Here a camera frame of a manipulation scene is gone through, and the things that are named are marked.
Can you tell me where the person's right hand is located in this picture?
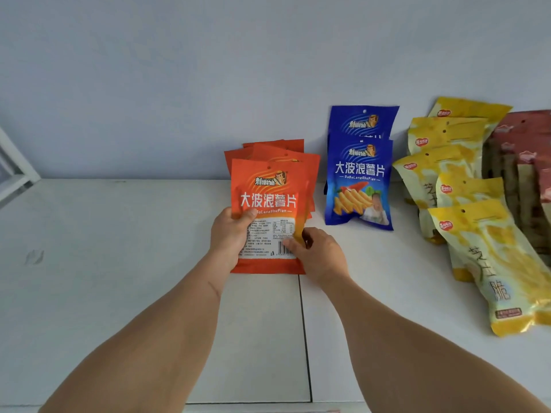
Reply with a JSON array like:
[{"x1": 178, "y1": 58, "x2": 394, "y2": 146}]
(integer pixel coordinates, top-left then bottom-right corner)
[{"x1": 282, "y1": 227, "x2": 350, "y2": 291}]

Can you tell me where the person's left hand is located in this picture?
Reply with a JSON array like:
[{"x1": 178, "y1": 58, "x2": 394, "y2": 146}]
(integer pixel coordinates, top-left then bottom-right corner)
[{"x1": 209, "y1": 207, "x2": 259, "y2": 276}]

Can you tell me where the yellow snack packet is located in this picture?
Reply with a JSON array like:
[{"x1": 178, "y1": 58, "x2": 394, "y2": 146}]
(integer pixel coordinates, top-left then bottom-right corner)
[
  {"x1": 392, "y1": 145, "x2": 475, "y2": 246},
  {"x1": 407, "y1": 117, "x2": 488, "y2": 207},
  {"x1": 427, "y1": 97, "x2": 513, "y2": 138},
  {"x1": 436, "y1": 176, "x2": 505, "y2": 283},
  {"x1": 428, "y1": 199, "x2": 551, "y2": 338}
]

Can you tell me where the white metal frame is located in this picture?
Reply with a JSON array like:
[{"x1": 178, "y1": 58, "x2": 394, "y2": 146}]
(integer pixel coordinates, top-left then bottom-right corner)
[{"x1": 0, "y1": 126, "x2": 42, "y2": 209}]

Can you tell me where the person's left forearm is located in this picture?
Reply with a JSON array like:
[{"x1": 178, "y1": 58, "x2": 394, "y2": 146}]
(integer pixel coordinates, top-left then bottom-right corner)
[{"x1": 39, "y1": 254, "x2": 230, "y2": 413}]

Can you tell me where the dark red snack packet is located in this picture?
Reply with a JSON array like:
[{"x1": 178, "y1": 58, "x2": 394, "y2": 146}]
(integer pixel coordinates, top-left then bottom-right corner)
[
  {"x1": 482, "y1": 132, "x2": 551, "y2": 198},
  {"x1": 506, "y1": 152, "x2": 551, "y2": 267},
  {"x1": 493, "y1": 109, "x2": 551, "y2": 138}
]

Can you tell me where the blue chips packet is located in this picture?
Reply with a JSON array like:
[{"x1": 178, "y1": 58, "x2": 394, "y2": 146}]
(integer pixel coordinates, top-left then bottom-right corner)
[
  {"x1": 328, "y1": 106, "x2": 400, "y2": 141},
  {"x1": 325, "y1": 135, "x2": 394, "y2": 231}
]

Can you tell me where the orange chips packet white label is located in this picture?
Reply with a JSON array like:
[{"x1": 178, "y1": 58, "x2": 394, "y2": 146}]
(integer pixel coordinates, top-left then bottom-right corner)
[{"x1": 230, "y1": 158, "x2": 309, "y2": 275}]

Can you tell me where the person's right forearm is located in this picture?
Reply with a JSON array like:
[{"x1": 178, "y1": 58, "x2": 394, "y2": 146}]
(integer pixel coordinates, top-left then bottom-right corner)
[{"x1": 318, "y1": 271, "x2": 551, "y2": 413}]

